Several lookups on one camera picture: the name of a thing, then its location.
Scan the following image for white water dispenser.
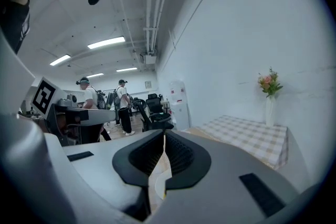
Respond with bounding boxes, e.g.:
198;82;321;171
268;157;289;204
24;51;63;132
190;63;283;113
167;80;192;132

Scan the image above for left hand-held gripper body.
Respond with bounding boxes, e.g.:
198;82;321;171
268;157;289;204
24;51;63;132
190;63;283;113
30;76;103;146

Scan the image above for checked tablecloth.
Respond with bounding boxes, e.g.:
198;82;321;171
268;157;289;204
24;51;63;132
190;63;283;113
195;114;289;170

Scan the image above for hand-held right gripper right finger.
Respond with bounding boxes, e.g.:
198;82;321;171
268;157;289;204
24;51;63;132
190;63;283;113
146;130;299;224

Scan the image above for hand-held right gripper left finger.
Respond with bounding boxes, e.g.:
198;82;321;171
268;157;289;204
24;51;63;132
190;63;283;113
44;129;166;222

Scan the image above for person's black shirt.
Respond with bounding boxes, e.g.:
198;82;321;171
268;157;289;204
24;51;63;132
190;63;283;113
0;0;31;55

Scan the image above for beige table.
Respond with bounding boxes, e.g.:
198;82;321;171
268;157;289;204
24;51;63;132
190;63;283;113
186;114;289;170

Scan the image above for white ceiling pipes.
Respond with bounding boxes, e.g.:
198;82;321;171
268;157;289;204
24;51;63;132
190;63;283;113
142;0;180;56

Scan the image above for black office chair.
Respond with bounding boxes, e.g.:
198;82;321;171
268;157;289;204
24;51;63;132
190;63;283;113
132;99;175;132
145;93;165;116

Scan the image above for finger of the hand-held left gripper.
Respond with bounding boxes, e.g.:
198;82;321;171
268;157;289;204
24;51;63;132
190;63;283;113
80;109;117;122

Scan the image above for white junction box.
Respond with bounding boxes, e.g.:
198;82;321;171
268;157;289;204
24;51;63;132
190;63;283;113
139;51;158;65

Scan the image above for white vase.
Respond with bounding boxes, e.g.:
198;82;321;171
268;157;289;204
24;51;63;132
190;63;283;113
265;95;276;127

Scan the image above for pink flower bouquet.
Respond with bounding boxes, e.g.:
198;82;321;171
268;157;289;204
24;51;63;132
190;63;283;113
257;67;284;99

